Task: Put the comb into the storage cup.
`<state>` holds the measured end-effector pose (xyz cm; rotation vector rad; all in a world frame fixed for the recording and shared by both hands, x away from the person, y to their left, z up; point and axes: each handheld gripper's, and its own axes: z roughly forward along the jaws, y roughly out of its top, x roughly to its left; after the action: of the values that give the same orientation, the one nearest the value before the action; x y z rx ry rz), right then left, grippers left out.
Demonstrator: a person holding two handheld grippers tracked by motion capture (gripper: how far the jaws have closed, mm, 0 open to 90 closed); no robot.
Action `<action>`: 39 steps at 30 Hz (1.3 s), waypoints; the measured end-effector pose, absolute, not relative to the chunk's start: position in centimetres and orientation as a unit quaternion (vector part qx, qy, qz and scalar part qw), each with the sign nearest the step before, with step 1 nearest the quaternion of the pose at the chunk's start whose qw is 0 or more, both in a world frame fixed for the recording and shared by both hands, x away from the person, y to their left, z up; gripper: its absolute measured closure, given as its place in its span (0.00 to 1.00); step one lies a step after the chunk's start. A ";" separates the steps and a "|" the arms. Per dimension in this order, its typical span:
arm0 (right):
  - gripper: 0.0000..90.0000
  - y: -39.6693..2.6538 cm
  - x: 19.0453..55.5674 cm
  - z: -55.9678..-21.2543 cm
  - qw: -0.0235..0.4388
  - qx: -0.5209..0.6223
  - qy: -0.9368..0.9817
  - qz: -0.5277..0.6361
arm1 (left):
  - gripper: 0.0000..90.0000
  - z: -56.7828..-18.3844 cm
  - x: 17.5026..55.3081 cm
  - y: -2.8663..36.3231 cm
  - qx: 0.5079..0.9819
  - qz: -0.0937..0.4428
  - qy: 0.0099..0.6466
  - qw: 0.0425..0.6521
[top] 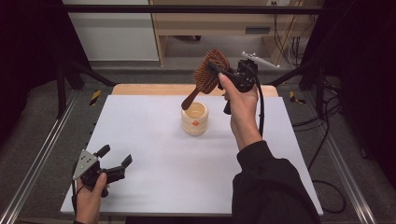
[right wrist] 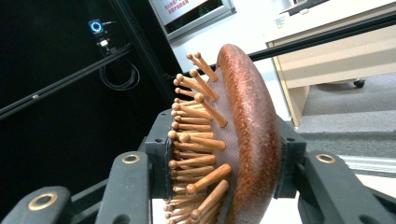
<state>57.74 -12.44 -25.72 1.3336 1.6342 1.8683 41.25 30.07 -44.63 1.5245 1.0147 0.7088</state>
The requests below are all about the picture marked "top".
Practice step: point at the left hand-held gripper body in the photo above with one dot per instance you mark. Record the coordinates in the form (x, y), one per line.
(93, 172)

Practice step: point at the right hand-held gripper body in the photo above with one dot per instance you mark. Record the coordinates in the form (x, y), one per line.
(246, 76)

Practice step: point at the brown wooden hairbrush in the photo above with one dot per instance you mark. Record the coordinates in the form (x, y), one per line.
(204, 79)

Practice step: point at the cream ribbed cup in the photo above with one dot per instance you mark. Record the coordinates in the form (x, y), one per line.
(191, 128)

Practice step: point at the person's left hand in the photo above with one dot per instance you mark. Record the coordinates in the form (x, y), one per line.
(88, 203)

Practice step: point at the person's right hand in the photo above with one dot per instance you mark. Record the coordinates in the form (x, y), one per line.
(244, 113)

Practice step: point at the yellow black tape strip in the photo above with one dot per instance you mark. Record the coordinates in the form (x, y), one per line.
(95, 97)
(292, 97)

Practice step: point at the light wooden desk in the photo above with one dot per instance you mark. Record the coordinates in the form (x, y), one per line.
(193, 21)

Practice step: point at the black metal stand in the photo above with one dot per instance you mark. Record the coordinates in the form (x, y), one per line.
(61, 90)
(320, 90)

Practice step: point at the white cabinet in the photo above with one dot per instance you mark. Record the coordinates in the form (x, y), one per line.
(115, 34)

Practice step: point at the dark curtain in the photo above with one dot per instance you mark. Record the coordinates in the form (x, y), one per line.
(28, 56)
(367, 77)

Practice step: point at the aluminium rail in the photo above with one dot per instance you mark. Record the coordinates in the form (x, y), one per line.
(345, 168)
(37, 158)

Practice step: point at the black horizontal frame bar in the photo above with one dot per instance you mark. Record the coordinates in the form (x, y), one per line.
(155, 9)

